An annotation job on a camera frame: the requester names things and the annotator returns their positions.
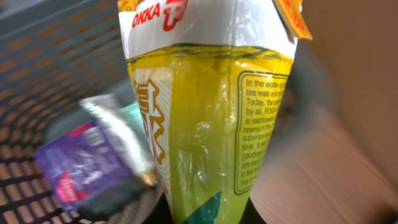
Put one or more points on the green tea drink carton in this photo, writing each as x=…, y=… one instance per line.
x=209, y=77

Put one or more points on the teal snack packet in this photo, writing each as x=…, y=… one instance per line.
x=133, y=116

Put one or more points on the white tube gold cap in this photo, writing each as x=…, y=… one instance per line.
x=134, y=152

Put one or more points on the purple pad package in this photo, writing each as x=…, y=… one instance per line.
x=81, y=165

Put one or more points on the grey plastic shopping basket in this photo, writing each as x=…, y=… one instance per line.
x=54, y=54

